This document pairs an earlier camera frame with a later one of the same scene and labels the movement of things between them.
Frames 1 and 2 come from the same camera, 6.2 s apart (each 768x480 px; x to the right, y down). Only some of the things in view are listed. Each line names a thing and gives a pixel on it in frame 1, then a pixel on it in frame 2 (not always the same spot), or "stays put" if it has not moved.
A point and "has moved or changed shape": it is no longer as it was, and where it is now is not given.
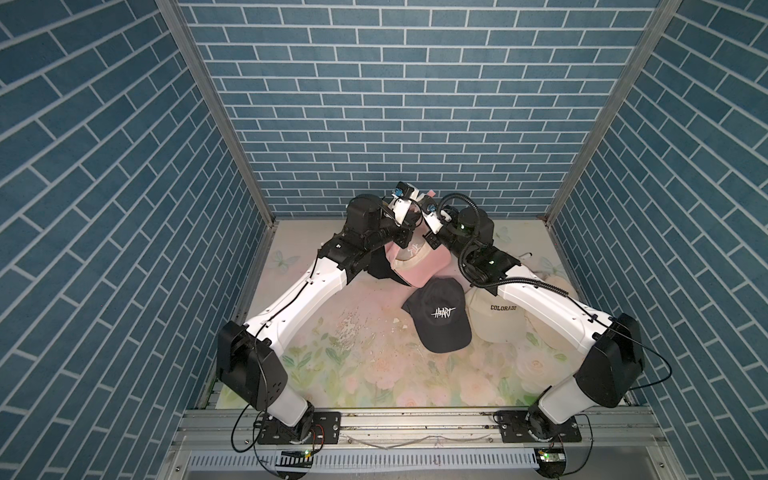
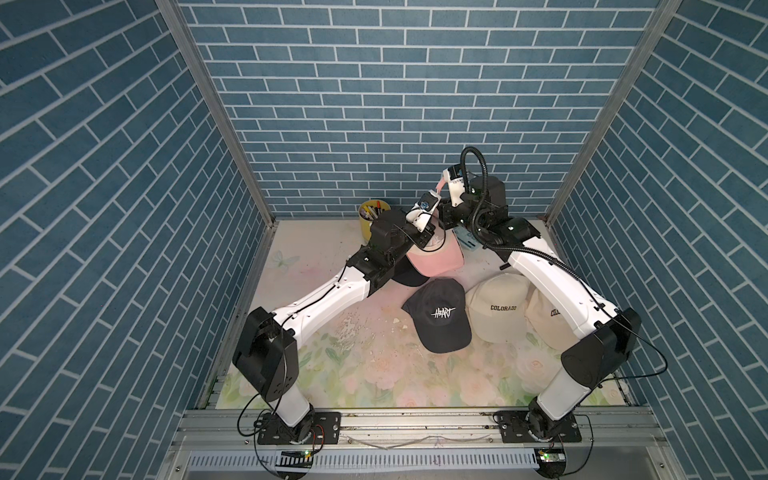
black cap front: (440, 315) stays put
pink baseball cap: (420, 265) has moved or changed shape
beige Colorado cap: (495, 319) stays put
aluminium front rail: (616, 444) stays put
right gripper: (431, 239) → (445, 211)
